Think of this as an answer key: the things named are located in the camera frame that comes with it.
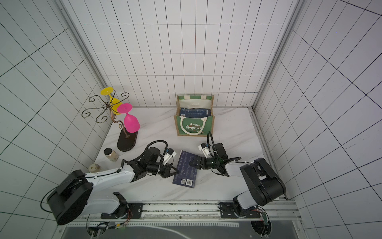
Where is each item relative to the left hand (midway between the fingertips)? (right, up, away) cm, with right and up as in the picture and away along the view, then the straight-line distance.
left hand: (175, 174), depth 79 cm
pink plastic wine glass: (-25, +27, +2) cm, 37 cm away
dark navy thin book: (+6, -1, +1) cm, 7 cm away
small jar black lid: (-39, +10, +6) cm, 40 cm away
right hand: (+10, +6, +7) cm, 13 cm away
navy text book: (+11, +34, +18) cm, 40 cm away
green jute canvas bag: (+14, +25, +12) cm, 31 cm away
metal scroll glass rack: (-36, +15, +19) cm, 43 cm away
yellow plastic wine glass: (-34, +39, 0) cm, 52 cm away
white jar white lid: (-43, +4, -2) cm, 43 cm away
